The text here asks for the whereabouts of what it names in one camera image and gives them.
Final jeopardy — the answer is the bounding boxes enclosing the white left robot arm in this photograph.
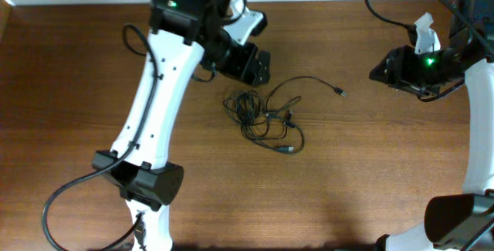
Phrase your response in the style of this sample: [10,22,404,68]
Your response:
[92,0,270,250]

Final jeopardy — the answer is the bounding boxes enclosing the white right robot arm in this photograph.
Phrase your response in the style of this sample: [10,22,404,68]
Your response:
[369,0,493,250]

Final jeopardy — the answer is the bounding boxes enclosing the black USB cable bundle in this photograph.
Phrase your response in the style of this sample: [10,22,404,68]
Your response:
[222,75,347,155]

